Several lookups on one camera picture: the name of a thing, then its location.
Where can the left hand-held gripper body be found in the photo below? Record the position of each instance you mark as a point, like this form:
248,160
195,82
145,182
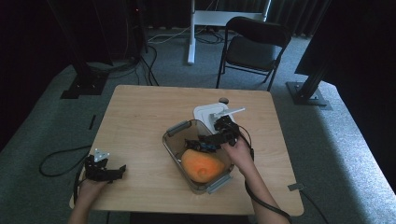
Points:
96,169

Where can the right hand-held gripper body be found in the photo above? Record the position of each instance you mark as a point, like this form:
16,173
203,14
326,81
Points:
229,129

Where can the orange plush toy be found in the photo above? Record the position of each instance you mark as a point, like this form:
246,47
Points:
202,166

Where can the white storage box lid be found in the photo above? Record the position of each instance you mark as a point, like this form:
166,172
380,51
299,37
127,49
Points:
204,113

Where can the clear brown storage box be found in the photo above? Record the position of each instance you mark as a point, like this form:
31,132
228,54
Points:
177,140

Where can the person's left hand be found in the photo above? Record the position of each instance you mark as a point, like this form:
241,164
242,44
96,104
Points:
90,191

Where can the person's right hand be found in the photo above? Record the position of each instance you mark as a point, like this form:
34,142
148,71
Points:
239,157

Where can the small black strip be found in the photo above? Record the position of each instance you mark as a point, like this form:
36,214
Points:
92,122

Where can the black folding chair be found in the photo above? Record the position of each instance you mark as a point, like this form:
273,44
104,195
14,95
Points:
252,49

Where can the black metal stand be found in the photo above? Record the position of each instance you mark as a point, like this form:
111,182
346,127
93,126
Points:
306,93
84,81

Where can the grey tape piece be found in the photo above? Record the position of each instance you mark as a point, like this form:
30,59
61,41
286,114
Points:
295,187

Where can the white desk frame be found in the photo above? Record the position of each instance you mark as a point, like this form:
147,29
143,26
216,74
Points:
214,17

